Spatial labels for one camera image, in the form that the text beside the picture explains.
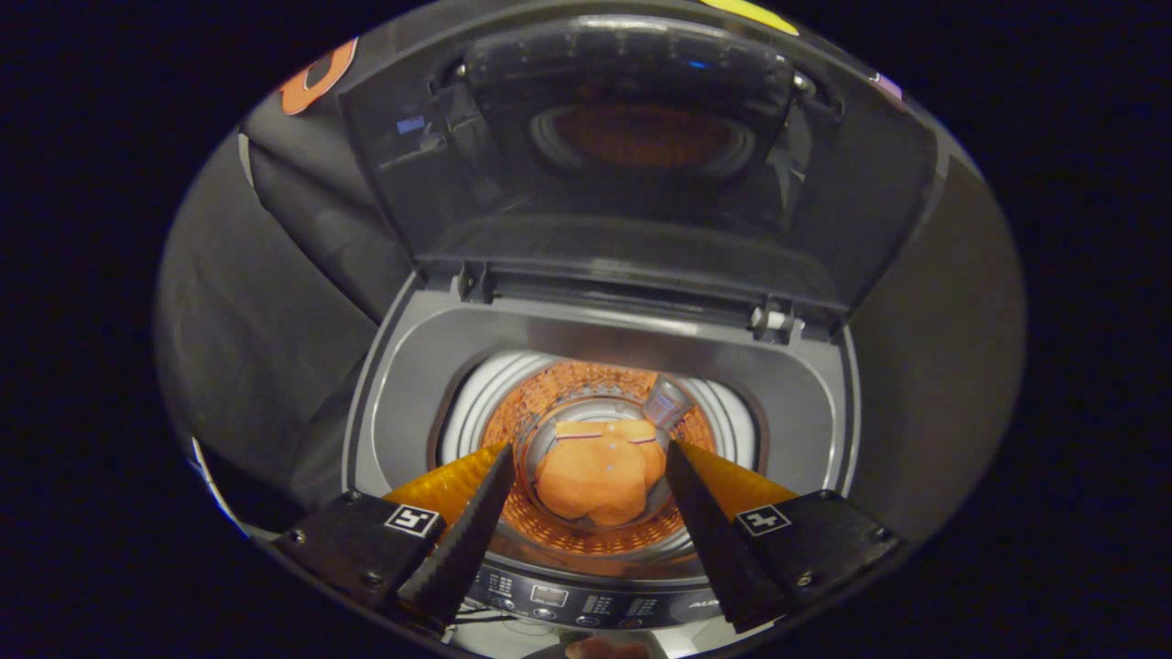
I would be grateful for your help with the grey washing machine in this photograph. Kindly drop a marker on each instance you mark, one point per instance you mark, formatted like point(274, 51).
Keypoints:
point(421, 366)

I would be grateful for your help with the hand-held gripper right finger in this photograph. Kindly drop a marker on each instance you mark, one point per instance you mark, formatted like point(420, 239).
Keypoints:
point(714, 540)

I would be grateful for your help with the dark washing machine lid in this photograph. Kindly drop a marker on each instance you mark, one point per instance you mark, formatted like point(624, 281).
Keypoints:
point(641, 229)

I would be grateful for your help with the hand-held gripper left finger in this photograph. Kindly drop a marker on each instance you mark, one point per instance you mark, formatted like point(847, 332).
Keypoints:
point(462, 545)

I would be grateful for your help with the black backdrop cloth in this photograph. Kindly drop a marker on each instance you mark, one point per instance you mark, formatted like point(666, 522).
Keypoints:
point(265, 293)

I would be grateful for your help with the yellow polo shirt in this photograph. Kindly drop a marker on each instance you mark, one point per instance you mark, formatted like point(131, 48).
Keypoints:
point(600, 476)

